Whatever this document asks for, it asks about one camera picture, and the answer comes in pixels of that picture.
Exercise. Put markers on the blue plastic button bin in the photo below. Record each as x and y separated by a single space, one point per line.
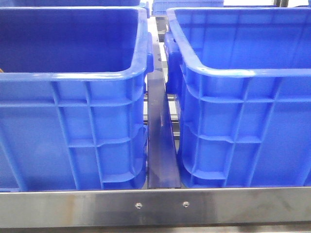
71 98

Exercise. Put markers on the blue plastic target bin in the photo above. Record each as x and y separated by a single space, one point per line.
243 96

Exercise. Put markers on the metal divider rail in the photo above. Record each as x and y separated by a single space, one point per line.
163 171

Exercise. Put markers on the blue crate in background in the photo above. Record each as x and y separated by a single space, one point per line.
159 7

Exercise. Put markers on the metal shelf rack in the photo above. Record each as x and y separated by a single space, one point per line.
144 206

